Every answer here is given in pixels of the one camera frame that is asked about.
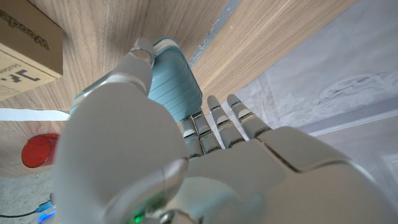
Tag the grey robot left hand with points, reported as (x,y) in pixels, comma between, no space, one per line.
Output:
(140,161)

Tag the blue ribbed case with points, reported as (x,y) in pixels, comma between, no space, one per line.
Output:
(174,84)

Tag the white gauze bandage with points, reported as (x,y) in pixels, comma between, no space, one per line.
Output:
(31,114)

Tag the red plastic cup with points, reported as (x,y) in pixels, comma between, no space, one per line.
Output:
(38,151)

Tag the brown cardboard package box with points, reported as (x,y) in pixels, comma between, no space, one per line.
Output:
(25,46)

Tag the grey tape table outline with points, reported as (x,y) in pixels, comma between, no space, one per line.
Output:
(214,29)

